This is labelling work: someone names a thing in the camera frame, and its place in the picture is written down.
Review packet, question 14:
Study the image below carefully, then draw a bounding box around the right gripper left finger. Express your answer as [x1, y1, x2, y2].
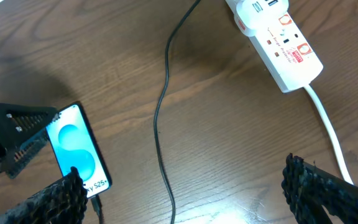
[0, 167, 88, 224]

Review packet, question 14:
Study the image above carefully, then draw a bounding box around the white power strip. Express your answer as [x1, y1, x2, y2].
[226, 0, 323, 93]

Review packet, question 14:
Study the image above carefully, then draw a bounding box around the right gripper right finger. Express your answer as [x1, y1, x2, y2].
[281, 154, 358, 224]

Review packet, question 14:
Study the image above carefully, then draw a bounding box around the white power strip cord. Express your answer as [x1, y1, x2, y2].
[303, 84, 354, 185]

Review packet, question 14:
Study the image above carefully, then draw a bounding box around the blue Samsung Galaxy smartphone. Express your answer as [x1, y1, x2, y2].
[46, 101, 112, 198]

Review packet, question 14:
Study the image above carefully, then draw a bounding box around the black USB charging cable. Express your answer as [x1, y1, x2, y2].
[91, 0, 202, 224]

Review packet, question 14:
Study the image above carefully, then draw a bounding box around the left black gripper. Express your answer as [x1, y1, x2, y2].
[0, 103, 58, 179]

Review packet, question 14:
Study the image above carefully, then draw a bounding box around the white USB charger plug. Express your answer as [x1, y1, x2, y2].
[234, 0, 289, 37]

